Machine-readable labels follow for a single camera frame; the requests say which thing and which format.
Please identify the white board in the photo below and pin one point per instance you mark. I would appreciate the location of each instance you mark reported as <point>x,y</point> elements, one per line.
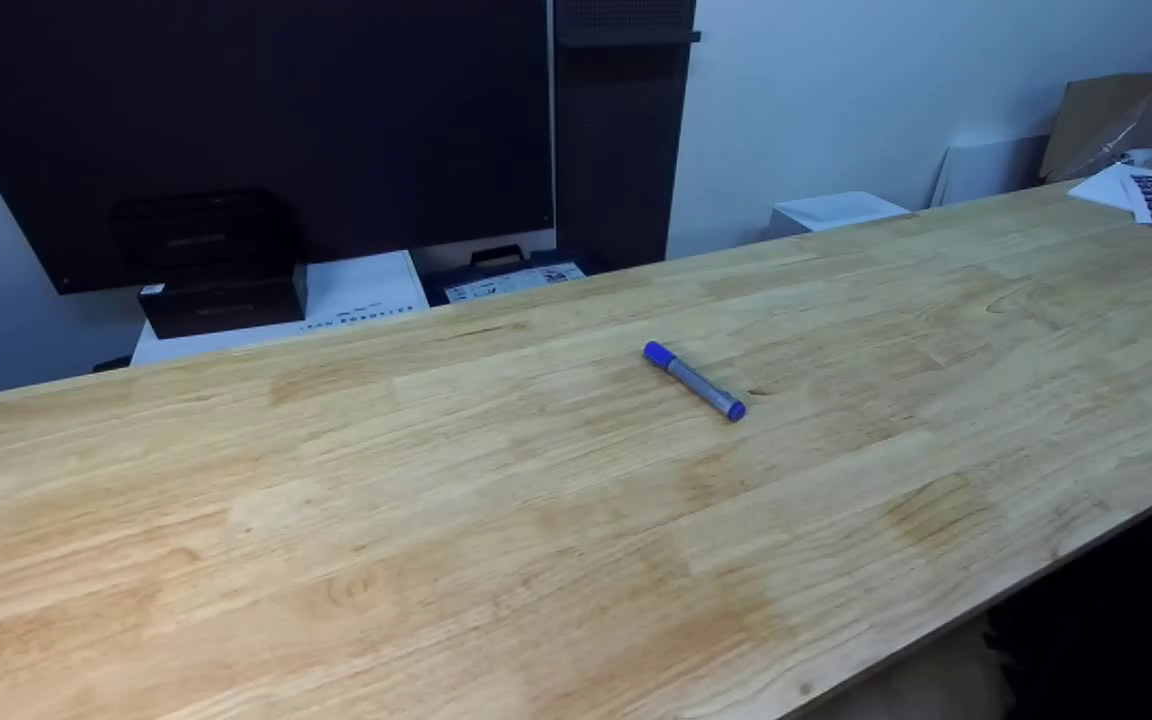
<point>988,168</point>

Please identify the clear plastic bag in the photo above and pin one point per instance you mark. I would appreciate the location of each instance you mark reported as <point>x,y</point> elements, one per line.
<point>1151,125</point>

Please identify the white box with print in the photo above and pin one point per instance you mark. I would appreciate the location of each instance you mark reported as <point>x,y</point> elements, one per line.
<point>356,295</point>

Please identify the blue marker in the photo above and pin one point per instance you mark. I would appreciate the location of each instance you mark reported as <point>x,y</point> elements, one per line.
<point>695,381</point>

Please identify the large black board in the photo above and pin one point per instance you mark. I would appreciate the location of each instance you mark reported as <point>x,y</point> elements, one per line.
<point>236,120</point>

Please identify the black tray with printed sheet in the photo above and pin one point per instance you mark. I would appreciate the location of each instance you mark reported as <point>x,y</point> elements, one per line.
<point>511,280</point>

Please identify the small white box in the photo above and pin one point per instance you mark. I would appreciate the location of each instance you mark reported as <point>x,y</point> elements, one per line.
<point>836,211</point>

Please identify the black mesh desk organizer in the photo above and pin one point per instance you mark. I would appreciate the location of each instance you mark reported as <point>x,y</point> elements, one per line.
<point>204,235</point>

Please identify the brown cardboard sheet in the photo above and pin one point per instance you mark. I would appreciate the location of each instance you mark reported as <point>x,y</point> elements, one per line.
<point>1101,110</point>

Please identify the black box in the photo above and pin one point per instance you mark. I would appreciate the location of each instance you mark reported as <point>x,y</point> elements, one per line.
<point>223,298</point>

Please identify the white paper sheet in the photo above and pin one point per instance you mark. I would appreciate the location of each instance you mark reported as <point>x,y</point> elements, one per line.
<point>1104,187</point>

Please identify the black pegboard panel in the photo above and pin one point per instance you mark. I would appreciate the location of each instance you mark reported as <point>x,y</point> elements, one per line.
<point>621,140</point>

